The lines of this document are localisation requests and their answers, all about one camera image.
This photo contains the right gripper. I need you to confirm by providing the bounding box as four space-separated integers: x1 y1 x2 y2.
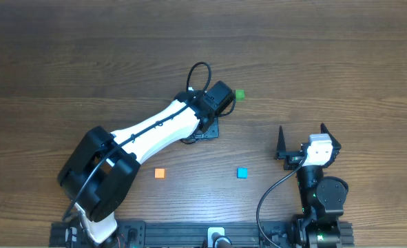
275 122 342 172

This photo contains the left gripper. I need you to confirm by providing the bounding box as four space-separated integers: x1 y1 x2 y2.
188 117 221 141

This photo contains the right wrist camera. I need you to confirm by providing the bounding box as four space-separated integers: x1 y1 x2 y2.
301 133 334 167

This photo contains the mounting rail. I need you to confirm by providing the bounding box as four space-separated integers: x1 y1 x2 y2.
50 220 355 248

